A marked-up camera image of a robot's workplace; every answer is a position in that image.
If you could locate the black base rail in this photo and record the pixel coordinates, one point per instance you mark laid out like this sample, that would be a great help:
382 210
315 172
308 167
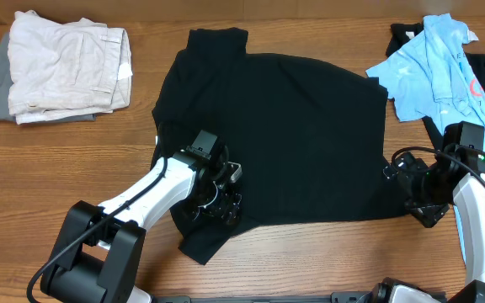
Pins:
335 297

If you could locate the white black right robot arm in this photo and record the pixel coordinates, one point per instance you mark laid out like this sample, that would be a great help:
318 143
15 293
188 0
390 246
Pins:
456 181

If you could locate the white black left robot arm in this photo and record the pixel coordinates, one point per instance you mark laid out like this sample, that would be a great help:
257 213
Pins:
98 250

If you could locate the light blue t-shirt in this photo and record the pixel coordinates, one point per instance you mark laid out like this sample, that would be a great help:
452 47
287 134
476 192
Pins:
431 76

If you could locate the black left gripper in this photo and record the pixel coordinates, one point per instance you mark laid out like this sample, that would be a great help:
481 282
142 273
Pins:
231 201

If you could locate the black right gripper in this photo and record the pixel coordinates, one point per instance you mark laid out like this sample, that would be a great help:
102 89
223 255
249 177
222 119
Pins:
428 214

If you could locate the folded beige shorts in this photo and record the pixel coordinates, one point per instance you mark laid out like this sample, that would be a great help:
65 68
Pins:
66 70

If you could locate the black logo t-shirt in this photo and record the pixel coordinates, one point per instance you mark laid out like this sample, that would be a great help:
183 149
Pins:
403 33

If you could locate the plain black t-shirt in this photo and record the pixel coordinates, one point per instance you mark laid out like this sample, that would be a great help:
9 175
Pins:
308 135

